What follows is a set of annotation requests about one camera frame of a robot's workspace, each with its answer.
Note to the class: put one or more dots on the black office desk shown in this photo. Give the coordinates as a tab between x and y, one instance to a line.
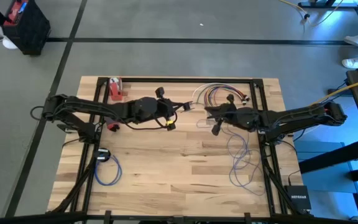
328	4

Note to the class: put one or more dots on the black plastic crate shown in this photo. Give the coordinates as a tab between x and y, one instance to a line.
31	31

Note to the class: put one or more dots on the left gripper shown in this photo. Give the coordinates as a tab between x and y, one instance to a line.
165	109

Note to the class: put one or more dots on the red box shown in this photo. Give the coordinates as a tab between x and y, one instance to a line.
12	12

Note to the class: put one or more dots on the black aluminium table frame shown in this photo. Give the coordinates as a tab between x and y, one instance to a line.
182	80

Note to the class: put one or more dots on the red tape dispenser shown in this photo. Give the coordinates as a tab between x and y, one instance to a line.
116	88

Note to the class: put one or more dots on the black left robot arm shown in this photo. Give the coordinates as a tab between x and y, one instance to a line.
104	109

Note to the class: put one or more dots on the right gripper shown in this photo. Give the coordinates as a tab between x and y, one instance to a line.
236	116

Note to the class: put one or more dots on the black Netgear network switch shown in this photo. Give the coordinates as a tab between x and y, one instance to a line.
297	197

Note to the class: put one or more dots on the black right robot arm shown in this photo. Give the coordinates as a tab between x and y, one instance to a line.
291	118

